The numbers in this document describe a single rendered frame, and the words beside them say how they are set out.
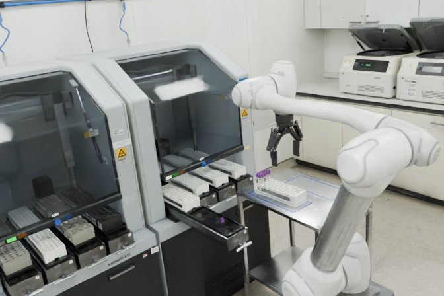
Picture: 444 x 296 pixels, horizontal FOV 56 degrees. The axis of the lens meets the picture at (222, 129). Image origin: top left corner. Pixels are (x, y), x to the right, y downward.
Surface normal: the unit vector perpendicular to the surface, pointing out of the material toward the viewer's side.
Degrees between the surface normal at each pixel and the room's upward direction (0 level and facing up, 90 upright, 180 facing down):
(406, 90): 90
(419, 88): 90
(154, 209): 90
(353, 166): 85
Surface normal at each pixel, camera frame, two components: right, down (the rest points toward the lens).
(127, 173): 0.65, 0.17
